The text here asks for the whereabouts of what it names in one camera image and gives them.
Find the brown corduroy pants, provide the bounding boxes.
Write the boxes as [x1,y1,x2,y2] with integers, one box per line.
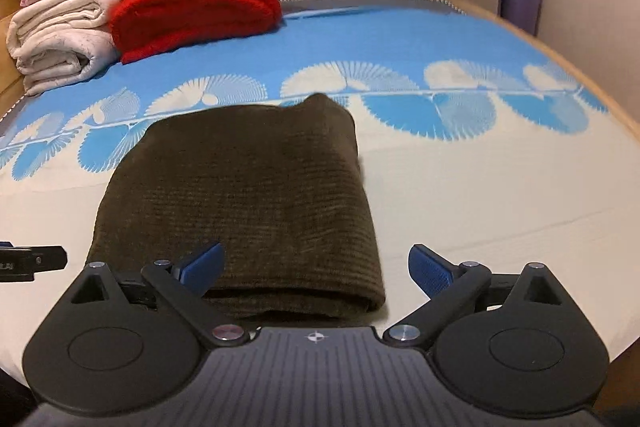
[88,94,385,320]

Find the purple board by wall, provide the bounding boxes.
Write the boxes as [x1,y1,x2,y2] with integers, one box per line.
[498,0,542,37]

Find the blue white patterned bed sheet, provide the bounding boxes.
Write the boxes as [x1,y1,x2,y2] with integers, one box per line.
[1,0,639,376]

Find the red folded blanket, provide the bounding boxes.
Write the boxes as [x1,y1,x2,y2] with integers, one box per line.
[110,0,282,64]

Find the white folded quilt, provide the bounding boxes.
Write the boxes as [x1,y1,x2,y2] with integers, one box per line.
[6,0,122,96]

